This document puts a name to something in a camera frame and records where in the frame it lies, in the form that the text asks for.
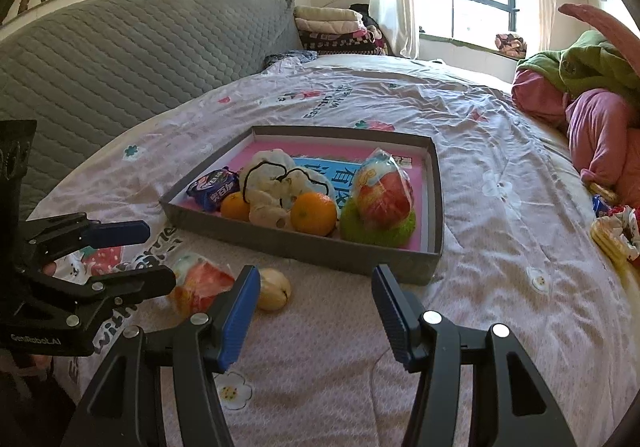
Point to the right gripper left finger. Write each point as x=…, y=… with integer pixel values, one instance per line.
x=122, y=405

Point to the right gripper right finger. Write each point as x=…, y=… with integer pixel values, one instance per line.
x=511, y=403

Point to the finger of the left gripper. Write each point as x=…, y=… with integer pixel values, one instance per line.
x=90, y=232
x=120, y=284

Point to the blue cookie snack pack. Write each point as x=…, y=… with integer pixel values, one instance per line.
x=211, y=189

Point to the orange tangerine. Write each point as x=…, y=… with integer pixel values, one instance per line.
x=314, y=213
x=234, y=207

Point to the beige walnut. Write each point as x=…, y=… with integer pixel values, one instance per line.
x=275, y=290

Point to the cream drawstring pouch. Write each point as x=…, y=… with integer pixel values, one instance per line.
x=272, y=181

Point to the surprise egg snack bag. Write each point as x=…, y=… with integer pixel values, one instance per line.
x=382, y=191

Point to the person hand on left gripper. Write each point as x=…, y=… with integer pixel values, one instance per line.
x=30, y=361

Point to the grey quilted headboard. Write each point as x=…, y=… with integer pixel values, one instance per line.
x=90, y=71

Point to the strawberry print bed sheet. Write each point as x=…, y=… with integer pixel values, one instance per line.
x=517, y=250

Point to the yellow floral snack bundle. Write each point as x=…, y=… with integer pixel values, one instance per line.
x=616, y=228

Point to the grey shallow cardboard box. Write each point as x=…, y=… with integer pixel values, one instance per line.
x=414, y=264

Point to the pink and blue book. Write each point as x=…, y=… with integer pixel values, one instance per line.
x=337, y=159

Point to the pink crumpled quilt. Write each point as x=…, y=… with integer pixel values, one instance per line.
x=602, y=129

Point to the stack of folded blankets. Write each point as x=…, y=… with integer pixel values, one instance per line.
x=334, y=31

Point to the green blanket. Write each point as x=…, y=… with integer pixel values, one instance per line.
x=591, y=62

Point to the floral cloth on windowsill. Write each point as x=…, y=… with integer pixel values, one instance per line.
x=511, y=45

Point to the pink pillow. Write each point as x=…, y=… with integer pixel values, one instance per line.
x=622, y=38

